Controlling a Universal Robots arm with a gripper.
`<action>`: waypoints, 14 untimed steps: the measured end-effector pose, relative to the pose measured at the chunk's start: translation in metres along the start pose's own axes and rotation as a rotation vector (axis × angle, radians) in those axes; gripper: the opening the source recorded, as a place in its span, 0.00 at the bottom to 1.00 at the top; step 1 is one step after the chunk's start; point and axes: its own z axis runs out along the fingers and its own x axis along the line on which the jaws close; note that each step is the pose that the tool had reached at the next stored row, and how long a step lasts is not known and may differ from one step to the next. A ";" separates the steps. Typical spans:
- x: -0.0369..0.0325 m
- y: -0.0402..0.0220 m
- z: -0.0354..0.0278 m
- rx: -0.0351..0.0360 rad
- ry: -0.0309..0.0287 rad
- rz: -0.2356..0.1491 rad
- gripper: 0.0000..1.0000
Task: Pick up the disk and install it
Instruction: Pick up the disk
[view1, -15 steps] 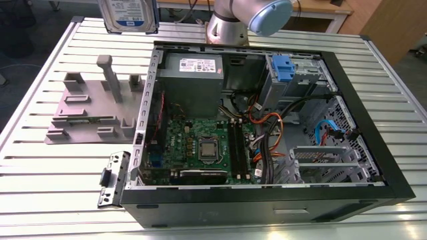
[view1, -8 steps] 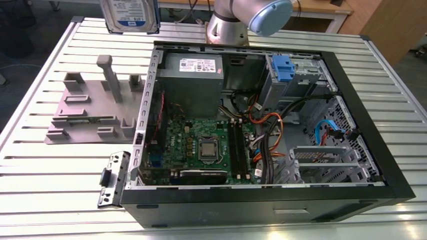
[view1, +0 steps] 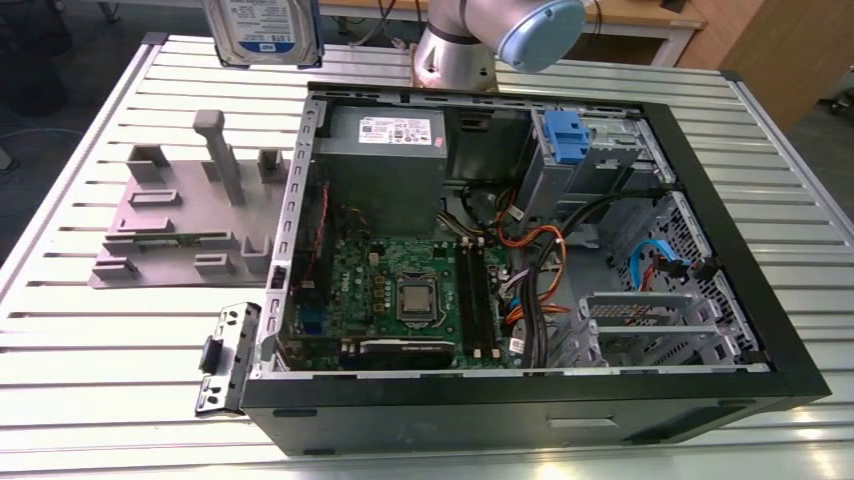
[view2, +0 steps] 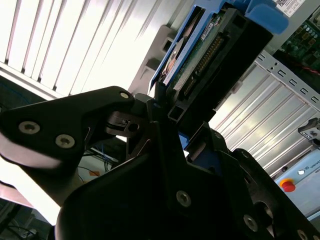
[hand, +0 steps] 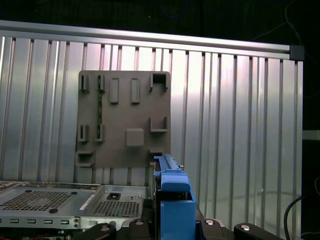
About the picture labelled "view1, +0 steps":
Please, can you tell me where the blue wire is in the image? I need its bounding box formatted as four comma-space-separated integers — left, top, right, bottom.
626, 238, 688, 291

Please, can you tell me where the red black power wire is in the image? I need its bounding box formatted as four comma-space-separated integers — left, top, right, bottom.
658, 252, 727, 285

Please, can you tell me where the hard disk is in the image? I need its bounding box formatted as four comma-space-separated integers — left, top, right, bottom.
199, 0, 327, 70

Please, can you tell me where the CPU socket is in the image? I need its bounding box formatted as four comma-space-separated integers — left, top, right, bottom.
392, 271, 447, 330

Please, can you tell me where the green motherboard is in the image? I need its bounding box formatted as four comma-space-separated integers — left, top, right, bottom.
285, 237, 528, 371

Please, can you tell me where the silver CPU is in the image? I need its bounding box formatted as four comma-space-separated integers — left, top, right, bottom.
401, 285, 439, 315

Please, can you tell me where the grey power supply unit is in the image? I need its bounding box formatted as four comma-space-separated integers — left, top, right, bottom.
312, 107, 448, 239

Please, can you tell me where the black RAM slot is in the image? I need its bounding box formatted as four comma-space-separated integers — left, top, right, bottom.
455, 237, 483, 359
473, 237, 503, 359

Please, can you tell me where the black graphics card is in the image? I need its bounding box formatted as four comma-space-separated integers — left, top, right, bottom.
339, 337, 461, 371

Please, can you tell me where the blue plastic drive latch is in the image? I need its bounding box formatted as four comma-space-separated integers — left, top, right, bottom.
543, 110, 592, 166

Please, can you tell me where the metal optical drive cage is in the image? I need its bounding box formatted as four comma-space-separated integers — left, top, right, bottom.
516, 107, 672, 221

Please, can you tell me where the grey parts rack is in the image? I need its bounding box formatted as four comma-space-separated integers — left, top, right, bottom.
85, 108, 295, 291

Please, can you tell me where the black open PC case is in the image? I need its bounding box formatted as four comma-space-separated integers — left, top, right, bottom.
239, 79, 835, 457

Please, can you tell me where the green RAM stick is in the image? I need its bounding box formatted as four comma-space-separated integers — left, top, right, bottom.
132, 234, 201, 247

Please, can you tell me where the wooden cabinet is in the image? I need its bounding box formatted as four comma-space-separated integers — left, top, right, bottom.
676, 0, 854, 134

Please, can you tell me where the thin coloured wire bundle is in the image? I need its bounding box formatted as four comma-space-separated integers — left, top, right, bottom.
336, 205, 373, 237

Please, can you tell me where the thin red wire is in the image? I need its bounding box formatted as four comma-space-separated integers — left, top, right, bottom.
299, 182, 332, 289

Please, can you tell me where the orange yellow wire bundle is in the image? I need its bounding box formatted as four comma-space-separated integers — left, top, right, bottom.
499, 224, 572, 326

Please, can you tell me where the black cable bundle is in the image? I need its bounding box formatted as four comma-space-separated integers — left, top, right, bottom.
519, 189, 668, 369

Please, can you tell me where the metal slot retention bracket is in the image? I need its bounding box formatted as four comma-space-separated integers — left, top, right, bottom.
193, 301, 263, 419

